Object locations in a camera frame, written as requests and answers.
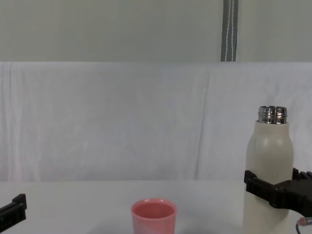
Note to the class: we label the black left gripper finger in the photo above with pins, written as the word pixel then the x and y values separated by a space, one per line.
pixel 14 210

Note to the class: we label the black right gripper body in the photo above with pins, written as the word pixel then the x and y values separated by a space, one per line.
pixel 295 195

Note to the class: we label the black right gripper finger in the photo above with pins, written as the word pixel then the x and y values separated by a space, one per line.
pixel 302 175
pixel 258 189

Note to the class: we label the cream vacuum bottle steel neck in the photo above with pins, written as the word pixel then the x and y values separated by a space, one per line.
pixel 268 151

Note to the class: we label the white table cloth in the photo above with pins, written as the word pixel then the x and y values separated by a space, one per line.
pixel 73 207

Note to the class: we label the pink cup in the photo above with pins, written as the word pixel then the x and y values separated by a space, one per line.
pixel 153 219

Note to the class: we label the white wrinkled curtain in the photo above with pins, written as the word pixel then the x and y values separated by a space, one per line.
pixel 122 122

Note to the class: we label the pale smooth curtain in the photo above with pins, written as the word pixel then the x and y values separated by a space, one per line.
pixel 109 29

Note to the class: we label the grey striped post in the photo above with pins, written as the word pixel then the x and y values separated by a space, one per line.
pixel 229 29

